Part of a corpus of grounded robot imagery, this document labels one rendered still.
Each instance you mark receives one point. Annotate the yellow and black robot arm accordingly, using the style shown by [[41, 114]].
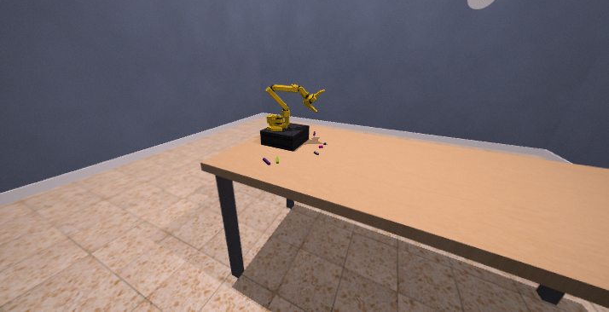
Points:
[[275, 121]]

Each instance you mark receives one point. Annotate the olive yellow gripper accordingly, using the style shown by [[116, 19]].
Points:
[[307, 102]]

